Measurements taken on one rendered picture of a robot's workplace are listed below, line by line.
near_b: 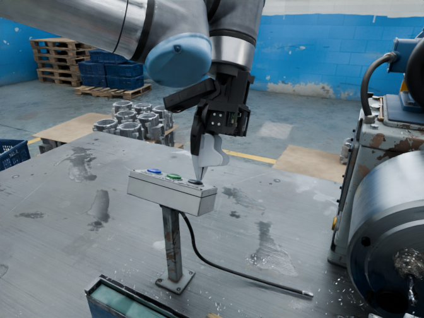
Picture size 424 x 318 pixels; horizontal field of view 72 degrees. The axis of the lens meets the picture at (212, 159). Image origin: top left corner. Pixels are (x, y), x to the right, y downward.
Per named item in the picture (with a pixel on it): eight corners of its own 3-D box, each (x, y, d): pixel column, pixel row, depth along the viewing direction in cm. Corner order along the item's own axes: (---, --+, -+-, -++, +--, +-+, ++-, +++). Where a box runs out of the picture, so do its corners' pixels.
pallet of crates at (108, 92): (152, 89, 584) (148, 48, 549) (130, 100, 516) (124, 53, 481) (101, 86, 617) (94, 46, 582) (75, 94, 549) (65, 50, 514)
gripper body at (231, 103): (231, 137, 49) (245, 66, 48) (188, 129, 53) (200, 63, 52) (245, 140, 56) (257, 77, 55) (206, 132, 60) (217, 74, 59)
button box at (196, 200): (214, 211, 59) (219, 185, 58) (197, 217, 52) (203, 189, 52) (147, 190, 66) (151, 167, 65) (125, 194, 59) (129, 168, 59)
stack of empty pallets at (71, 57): (108, 80, 669) (102, 38, 630) (78, 88, 600) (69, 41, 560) (70, 76, 719) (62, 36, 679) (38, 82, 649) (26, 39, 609)
